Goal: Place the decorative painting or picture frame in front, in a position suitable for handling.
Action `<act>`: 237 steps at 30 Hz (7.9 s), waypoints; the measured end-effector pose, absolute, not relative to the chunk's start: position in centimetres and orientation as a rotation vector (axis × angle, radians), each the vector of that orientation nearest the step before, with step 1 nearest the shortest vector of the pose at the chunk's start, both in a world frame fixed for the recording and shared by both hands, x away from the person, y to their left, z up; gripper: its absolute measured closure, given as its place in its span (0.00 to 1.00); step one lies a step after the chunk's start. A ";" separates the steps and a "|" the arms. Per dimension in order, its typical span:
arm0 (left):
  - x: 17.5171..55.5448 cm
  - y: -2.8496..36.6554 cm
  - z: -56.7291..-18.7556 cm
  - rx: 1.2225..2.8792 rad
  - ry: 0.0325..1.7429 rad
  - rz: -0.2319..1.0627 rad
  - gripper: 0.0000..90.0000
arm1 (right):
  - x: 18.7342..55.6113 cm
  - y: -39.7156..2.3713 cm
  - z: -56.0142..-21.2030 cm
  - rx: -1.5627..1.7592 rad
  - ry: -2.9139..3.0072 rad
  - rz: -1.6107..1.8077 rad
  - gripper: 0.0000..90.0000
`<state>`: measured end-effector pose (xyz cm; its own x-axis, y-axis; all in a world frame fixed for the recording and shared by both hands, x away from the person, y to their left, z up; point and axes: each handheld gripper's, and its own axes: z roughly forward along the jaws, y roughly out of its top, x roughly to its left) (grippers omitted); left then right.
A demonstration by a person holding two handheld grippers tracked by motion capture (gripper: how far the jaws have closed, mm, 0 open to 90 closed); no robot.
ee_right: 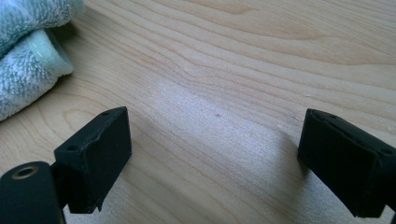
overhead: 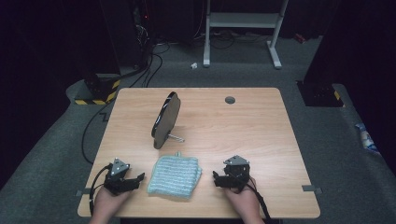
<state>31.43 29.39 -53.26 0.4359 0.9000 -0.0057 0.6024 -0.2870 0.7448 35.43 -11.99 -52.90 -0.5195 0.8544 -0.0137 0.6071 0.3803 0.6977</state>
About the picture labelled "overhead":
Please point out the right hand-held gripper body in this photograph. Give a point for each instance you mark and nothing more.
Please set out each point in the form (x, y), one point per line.
(238, 175)

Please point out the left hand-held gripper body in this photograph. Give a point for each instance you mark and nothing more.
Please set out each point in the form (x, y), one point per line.
(116, 179)

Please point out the blue striped towel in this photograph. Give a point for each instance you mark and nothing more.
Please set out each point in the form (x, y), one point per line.
(174, 175)

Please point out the person's left hand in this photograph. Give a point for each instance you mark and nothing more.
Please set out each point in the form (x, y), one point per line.
(107, 205)

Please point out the person's right hand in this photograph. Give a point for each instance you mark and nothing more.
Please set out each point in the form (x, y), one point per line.
(244, 203)

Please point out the grey tape strip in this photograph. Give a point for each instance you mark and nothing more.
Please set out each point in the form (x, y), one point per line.
(83, 192)
(311, 188)

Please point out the black base with striped tape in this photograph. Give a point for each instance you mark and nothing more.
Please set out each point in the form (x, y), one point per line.
(319, 95)
(98, 91)

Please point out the white crumpled paper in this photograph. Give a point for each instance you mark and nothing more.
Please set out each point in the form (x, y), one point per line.
(194, 65)

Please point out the blue white packet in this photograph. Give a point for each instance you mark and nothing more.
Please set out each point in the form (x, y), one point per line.
(365, 138)

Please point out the dark equipment rack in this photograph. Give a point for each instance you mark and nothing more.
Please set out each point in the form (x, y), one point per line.
(140, 34)

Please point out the small red object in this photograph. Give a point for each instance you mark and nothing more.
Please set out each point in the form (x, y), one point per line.
(300, 38)

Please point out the white metal stand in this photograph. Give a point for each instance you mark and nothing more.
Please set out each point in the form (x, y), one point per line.
(243, 20)

